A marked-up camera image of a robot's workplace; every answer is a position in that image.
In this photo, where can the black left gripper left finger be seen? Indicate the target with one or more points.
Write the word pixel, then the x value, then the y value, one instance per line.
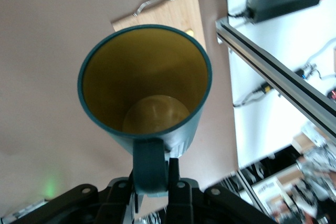
pixel 78 200

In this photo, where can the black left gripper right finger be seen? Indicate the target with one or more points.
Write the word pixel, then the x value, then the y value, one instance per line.
pixel 183 200

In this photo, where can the dark teal cup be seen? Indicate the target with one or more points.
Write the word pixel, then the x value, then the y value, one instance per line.
pixel 147 169

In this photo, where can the brown table cover mat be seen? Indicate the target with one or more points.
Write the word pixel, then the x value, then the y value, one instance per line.
pixel 39 77

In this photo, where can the bamboo cutting board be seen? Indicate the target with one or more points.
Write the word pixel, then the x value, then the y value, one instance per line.
pixel 181 11

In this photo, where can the aluminium table edge rail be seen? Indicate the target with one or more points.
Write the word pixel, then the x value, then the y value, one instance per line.
pixel 275 69

